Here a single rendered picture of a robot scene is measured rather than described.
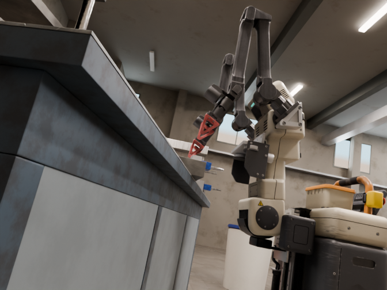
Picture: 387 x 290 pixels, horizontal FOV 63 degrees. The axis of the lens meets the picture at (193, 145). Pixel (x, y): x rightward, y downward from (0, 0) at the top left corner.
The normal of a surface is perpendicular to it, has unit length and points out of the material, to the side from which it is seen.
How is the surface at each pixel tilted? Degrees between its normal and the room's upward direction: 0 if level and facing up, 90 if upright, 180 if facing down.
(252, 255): 93
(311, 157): 90
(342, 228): 90
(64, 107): 90
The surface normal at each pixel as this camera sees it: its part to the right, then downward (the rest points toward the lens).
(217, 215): 0.11, -0.22
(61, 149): 0.98, 0.15
